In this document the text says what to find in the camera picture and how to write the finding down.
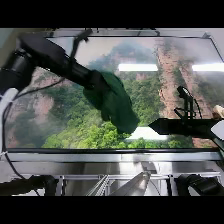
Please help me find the green garment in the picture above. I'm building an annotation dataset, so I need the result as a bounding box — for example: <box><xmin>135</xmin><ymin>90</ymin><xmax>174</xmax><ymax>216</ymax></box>
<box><xmin>82</xmin><ymin>69</ymin><xmax>141</xmax><ymax>135</ymax></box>

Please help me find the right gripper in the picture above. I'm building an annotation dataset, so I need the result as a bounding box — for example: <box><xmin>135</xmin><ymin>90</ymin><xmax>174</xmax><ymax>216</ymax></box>
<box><xmin>162</xmin><ymin>117</ymin><xmax>220</xmax><ymax>139</ymax></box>

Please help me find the black cable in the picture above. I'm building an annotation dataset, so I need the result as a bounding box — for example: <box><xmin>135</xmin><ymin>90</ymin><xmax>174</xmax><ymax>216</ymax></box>
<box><xmin>1</xmin><ymin>77</ymin><xmax>68</xmax><ymax>181</ymax></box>

